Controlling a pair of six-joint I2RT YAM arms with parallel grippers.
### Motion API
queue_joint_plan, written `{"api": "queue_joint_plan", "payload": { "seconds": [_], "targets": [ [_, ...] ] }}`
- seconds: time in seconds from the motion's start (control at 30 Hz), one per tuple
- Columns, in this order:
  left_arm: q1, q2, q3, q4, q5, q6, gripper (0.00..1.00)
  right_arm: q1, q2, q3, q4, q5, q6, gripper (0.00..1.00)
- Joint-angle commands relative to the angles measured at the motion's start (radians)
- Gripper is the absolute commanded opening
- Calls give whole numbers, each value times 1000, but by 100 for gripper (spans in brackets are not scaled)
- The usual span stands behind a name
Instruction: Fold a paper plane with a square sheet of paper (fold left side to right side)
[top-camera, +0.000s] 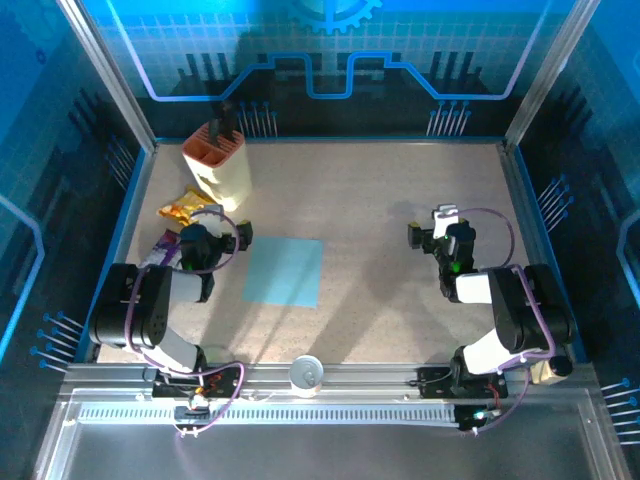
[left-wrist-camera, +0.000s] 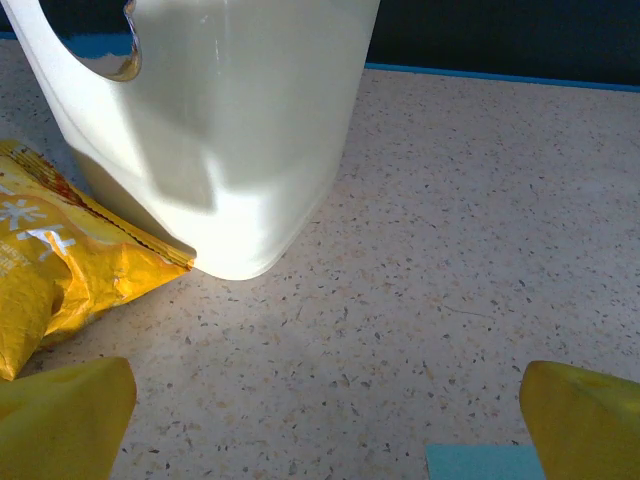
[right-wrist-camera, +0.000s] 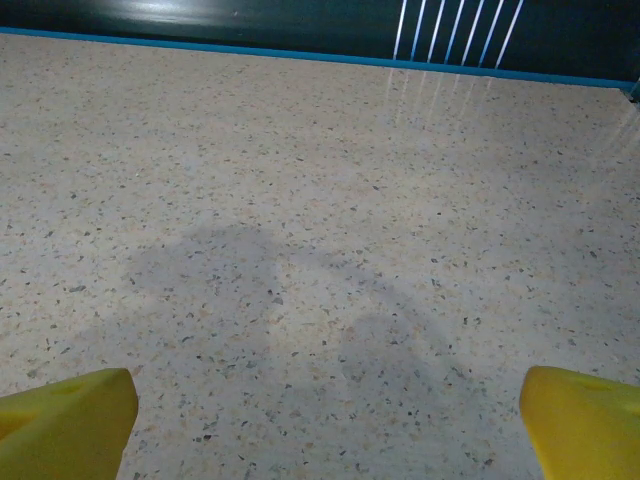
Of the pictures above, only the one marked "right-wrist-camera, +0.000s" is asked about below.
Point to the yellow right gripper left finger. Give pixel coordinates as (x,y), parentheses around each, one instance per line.
(60,435)

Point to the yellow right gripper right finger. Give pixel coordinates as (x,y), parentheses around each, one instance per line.
(585,435)

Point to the blue table edge trim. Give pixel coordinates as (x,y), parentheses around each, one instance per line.
(320,56)

